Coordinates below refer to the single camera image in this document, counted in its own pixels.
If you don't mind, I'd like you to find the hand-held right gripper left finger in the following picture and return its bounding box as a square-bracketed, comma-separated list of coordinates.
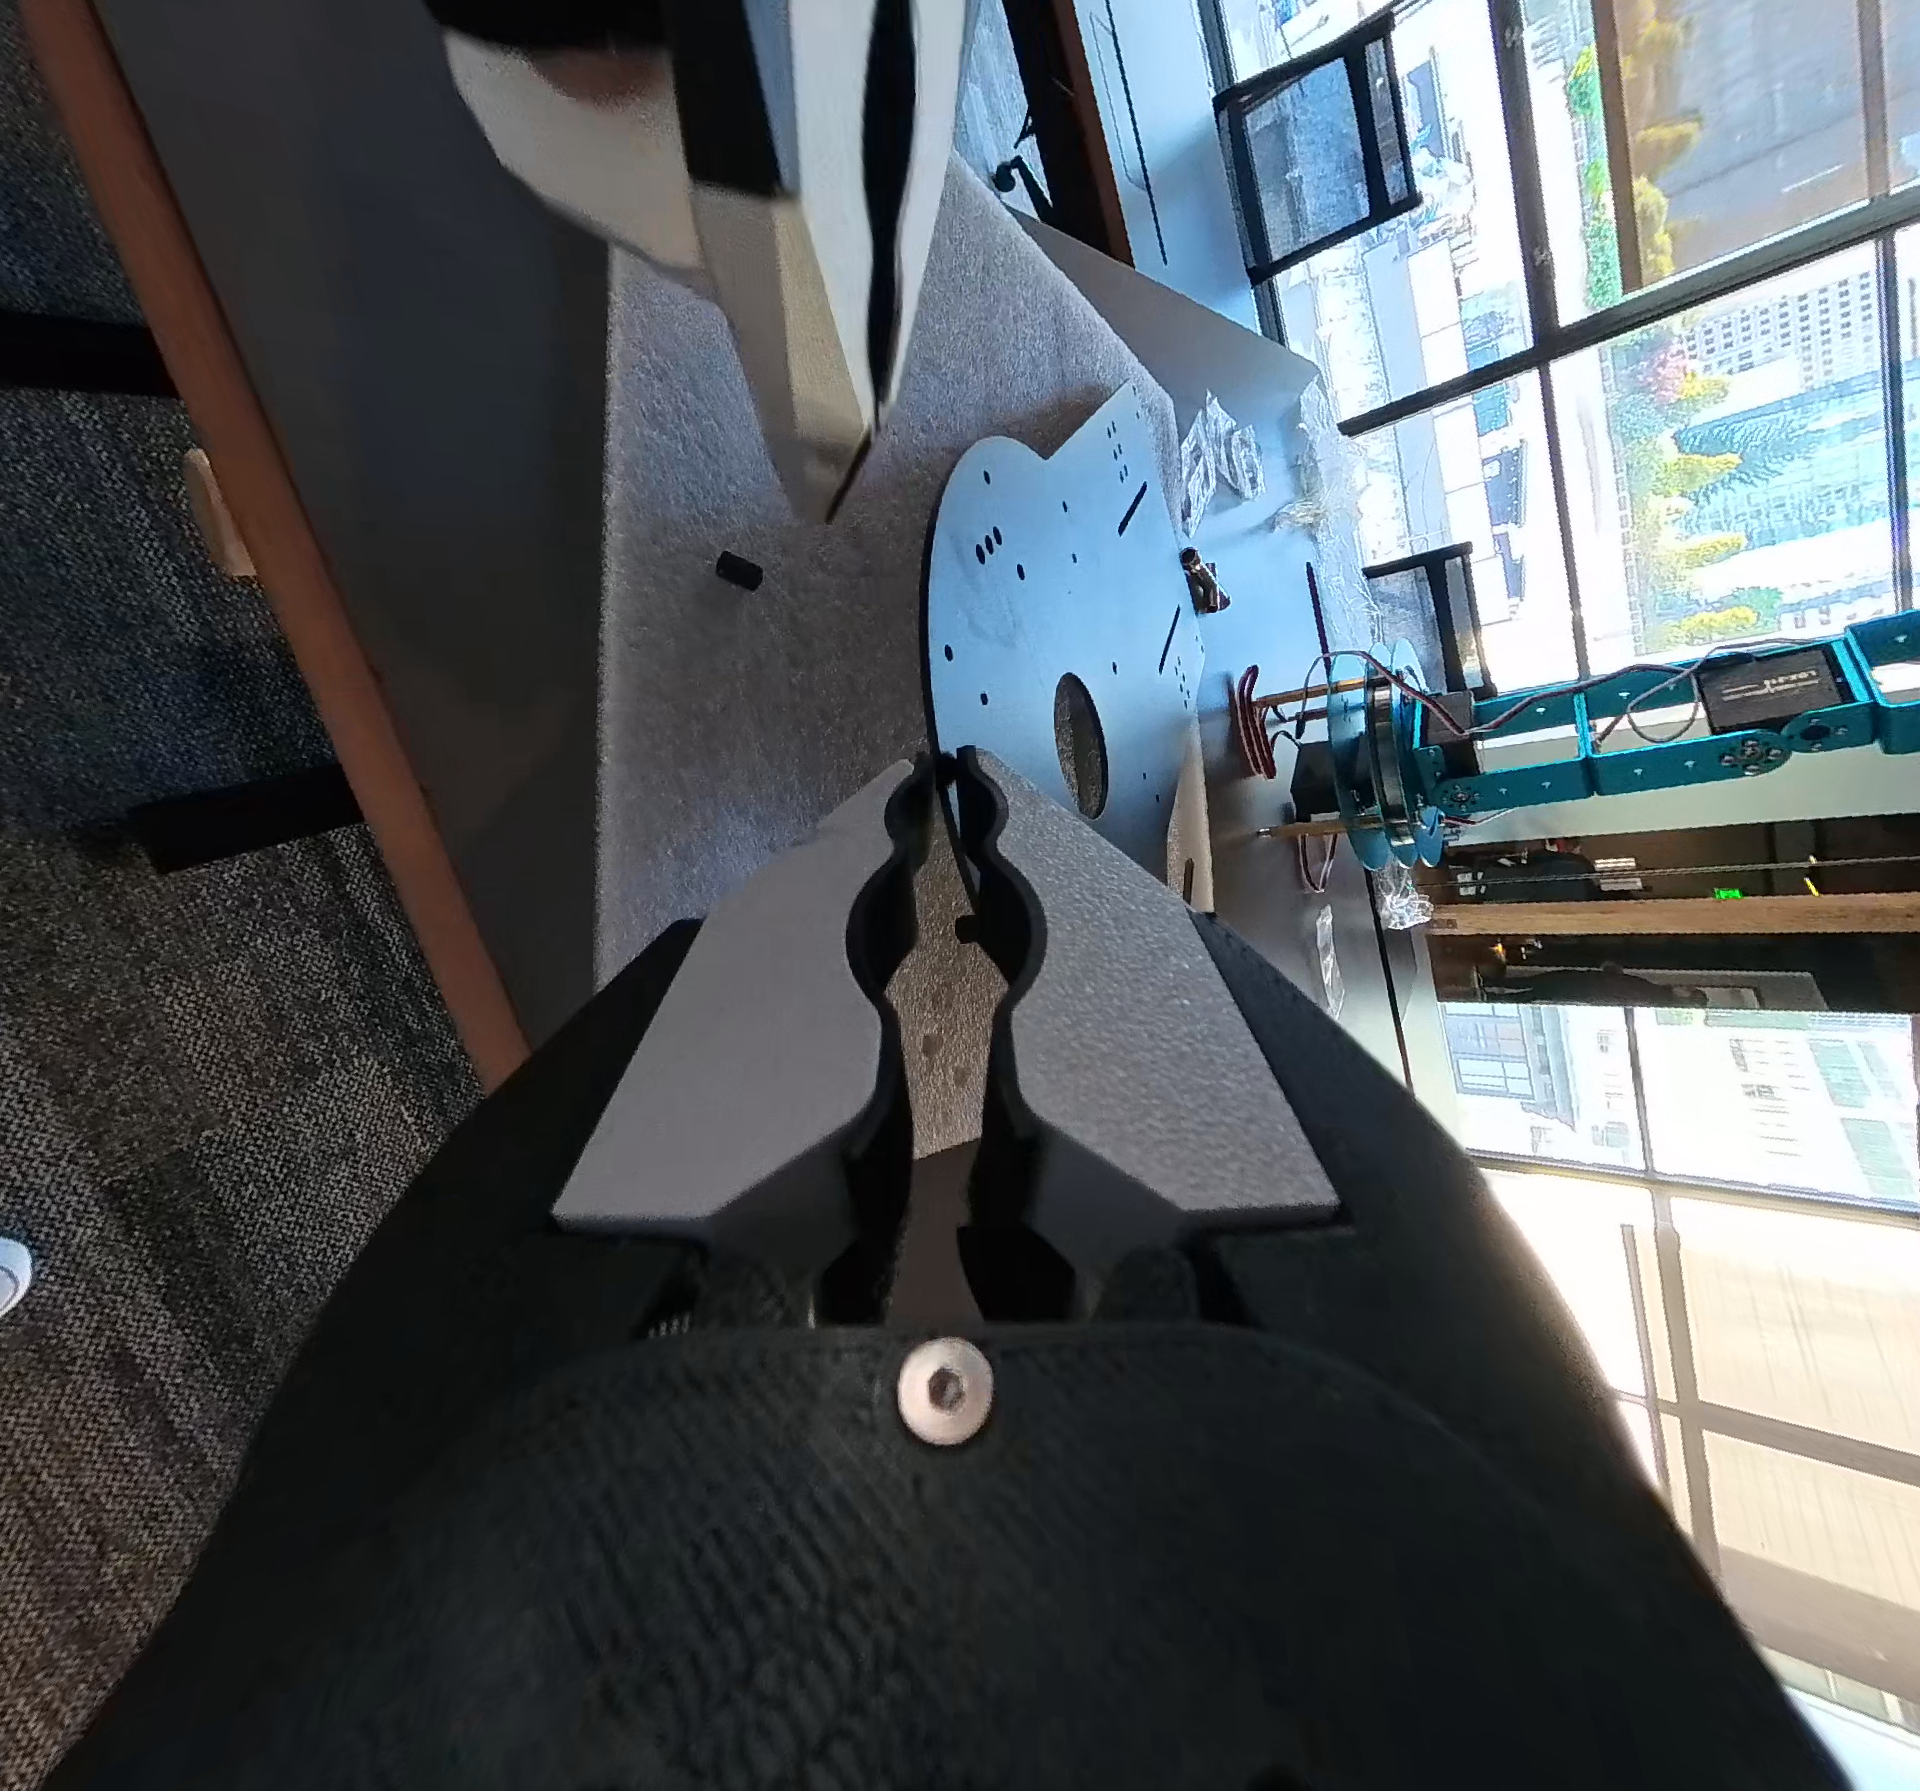
[552, 755, 938, 1316]

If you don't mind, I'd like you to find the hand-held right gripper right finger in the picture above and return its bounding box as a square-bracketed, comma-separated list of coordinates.
[956, 749, 1339, 1316]

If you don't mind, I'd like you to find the black metal base plate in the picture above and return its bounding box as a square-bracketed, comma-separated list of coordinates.
[918, 382, 1214, 921]

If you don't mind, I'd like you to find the grey desk with wood edge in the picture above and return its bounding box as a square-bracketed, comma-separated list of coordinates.
[1017, 0, 1276, 338]

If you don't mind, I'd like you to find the black desk foot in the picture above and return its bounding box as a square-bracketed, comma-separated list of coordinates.
[128, 768, 362, 875]
[0, 305, 178, 397]

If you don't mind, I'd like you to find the white foam sheet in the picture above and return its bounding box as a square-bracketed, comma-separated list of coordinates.
[595, 156, 1324, 1166]

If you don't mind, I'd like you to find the black mesh office chair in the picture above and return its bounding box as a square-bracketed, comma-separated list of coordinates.
[1212, 12, 1422, 289]
[1360, 543, 1492, 698]

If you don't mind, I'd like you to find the group of clear screw bags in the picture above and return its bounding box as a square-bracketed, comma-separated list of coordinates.
[1178, 382, 1441, 1018]

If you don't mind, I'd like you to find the clear plastic film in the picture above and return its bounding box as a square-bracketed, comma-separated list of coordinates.
[1266, 374, 1372, 622]

